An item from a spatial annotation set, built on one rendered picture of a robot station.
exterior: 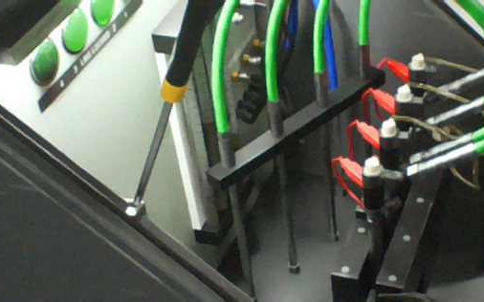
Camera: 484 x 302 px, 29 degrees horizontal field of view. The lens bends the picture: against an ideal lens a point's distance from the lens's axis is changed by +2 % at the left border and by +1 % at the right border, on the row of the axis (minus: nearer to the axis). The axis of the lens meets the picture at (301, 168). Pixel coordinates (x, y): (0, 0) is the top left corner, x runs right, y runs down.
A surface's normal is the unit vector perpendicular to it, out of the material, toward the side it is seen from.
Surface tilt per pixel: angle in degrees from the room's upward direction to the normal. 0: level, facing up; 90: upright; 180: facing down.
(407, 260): 0
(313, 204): 0
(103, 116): 90
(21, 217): 90
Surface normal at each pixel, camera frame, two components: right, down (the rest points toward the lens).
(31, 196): -0.33, 0.62
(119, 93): 0.94, 0.14
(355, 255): -0.08, -0.77
